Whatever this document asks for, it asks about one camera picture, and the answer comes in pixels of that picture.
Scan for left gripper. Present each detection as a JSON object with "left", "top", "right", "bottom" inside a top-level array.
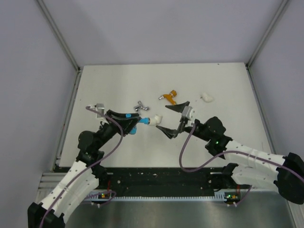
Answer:
[{"left": 95, "top": 109, "right": 141, "bottom": 150}]

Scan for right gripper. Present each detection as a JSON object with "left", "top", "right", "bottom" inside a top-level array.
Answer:
[{"left": 157, "top": 102, "right": 212, "bottom": 142}]

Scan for white elbow pipe fitting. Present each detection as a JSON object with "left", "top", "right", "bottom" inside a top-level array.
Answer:
[{"left": 148, "top": 114, "right": 163, "bottom": 126}]

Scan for blue water faucet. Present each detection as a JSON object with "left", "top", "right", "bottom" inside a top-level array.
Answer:
[{"left": 125, "top": 114, "right": 150, "bottom": 135}]

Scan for white elbow fitting far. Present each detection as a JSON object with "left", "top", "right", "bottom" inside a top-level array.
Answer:
[{"left": 200, "top": 93, "right": 214, "bottom": 103}]

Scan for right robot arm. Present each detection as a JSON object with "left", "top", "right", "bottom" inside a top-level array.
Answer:
[{"left": 157, "top": 101, "right": 304, "bottom": 205}]

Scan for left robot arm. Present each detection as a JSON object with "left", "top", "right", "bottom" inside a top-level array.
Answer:
[{"left": 28, "top": 106, "right": 141, "bottom": 228}]

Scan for chrome water faucet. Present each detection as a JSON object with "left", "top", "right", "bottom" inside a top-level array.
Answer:
[{"left": 134, "top": 101, "right": 150, "bottom": 112}]

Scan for orange water faucet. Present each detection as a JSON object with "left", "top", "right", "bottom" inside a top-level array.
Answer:
[{"left": 158, "top": 90, "right": 177, "bottom": 105}]

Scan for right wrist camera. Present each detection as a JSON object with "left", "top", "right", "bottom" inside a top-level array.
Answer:
[{"left": 181, "top": 106, "right": 197, "bottom": 121}]

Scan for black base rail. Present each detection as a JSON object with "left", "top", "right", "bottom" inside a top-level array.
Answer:
[{"left": 97, "top": 168, "right": 237, "bottom": 197}]

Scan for grey cable duct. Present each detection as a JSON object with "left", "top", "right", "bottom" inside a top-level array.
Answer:
[{"left": 83, "top": 191, "right": 240, "bottom": 204}]

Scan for left aluminium frame post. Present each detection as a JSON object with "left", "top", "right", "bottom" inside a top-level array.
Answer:
[{"left": 35, "top": 0, "right": 83, "bottom": 72}]

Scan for aluminium frame post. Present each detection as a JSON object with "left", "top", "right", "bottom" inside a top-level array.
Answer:
[
  {"left": 35, "top": 0, "right": 83, "bottom": 72},
  {"left": 246, "top": 0, "right": 292, "bottom": 69}
]

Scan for right aluminium frame post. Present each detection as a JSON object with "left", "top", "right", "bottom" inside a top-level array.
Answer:
[{"left": 246, "top": 0, "right": 292, "bottom": 69}]

